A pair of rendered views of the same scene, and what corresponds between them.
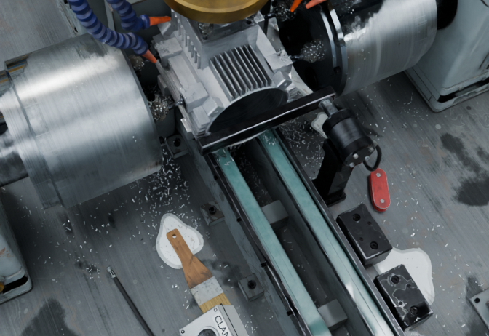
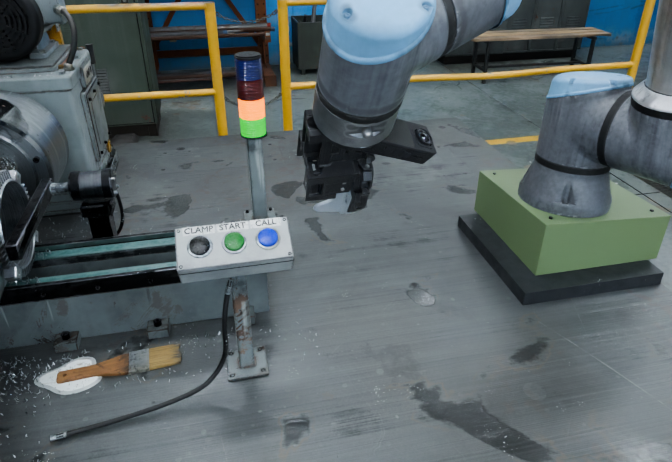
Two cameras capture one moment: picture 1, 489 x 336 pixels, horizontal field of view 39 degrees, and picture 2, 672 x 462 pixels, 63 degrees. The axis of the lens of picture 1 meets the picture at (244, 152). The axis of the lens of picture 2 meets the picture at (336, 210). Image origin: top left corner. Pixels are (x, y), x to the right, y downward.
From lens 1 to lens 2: 0.79 m
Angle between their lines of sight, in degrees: 55
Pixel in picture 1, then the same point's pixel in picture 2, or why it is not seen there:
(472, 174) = (163, 206)
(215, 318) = (185, 232)
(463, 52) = (81, 140)
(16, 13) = not seen: outside the picture
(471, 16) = (65, 109)
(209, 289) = (139, 357)
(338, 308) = not seen: hidden behind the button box
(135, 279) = (83, 418)
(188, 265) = (104, 368)
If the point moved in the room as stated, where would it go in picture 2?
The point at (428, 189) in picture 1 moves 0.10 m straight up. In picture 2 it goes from (157, 226) to (150, 190)
